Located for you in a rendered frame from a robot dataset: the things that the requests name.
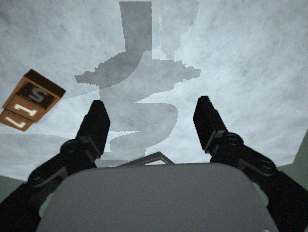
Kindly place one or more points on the brown wooden number cube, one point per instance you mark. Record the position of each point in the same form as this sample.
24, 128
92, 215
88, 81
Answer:
30, 101
15, 120

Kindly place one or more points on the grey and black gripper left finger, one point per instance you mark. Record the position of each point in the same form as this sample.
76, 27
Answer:
19, 212

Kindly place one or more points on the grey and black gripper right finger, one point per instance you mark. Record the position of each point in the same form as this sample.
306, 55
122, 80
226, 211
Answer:
288, 201

